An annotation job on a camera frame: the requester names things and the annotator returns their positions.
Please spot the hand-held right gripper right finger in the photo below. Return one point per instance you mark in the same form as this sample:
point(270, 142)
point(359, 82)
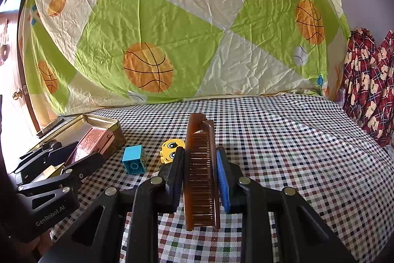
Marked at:
point(223, 179)

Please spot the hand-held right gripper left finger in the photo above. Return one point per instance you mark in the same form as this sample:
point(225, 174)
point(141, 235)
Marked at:
point(175, 176)

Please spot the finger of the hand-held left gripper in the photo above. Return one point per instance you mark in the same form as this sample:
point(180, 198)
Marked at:
point(83, 166)
point(52, 155)

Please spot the brown comb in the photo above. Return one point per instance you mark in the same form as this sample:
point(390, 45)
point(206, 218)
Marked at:
point(200, 164)

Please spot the yellow face toy block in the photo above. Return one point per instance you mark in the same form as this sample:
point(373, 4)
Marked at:
point(170, 147)

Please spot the gold tin box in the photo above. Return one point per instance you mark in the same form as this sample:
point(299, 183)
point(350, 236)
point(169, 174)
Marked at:
point(114, 133)

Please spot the blue toy block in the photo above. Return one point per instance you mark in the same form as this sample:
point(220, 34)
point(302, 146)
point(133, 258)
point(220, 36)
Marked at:
point(134, 158)

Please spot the white paper liner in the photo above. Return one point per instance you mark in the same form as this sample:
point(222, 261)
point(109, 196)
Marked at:
point(54, 172)

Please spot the dark rectangular bar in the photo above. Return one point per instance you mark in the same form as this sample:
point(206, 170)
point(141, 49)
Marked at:
point(49, 127)

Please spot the checked table cloth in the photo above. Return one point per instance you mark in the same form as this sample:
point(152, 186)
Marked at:
point(292, 142)

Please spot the brown wooden door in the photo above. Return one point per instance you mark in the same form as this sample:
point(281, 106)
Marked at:
point(10, 72)

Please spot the red door ornament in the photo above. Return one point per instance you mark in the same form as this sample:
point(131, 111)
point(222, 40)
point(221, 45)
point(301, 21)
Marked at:
point(3, 50)

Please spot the basketball print bed sheet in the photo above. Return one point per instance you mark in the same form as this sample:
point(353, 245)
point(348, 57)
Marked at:
point(184, 19)

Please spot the red plaid bear-print cloth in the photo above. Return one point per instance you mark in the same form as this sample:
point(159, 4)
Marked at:
point(369, 81)

